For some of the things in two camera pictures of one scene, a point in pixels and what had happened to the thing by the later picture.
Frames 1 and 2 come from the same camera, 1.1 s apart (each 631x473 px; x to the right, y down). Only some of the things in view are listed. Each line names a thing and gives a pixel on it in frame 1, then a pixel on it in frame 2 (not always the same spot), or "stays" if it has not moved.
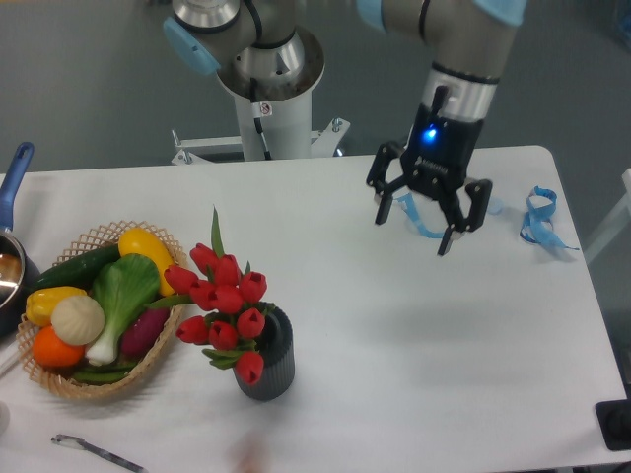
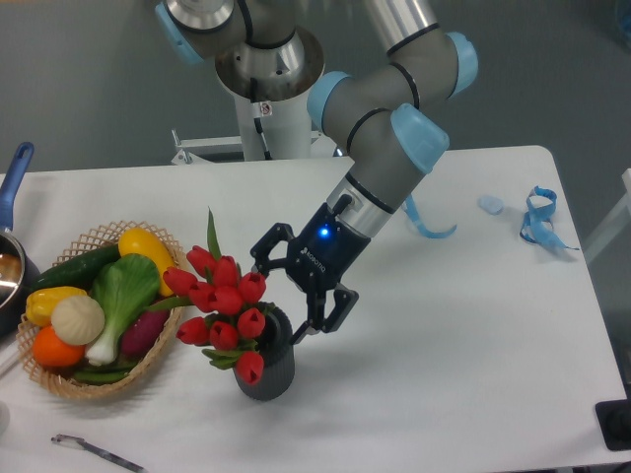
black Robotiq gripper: (436, 158) to (316, 260)
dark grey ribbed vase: (277, 348) stays
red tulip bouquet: (234, 315) stays
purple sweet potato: (142, 335) stays
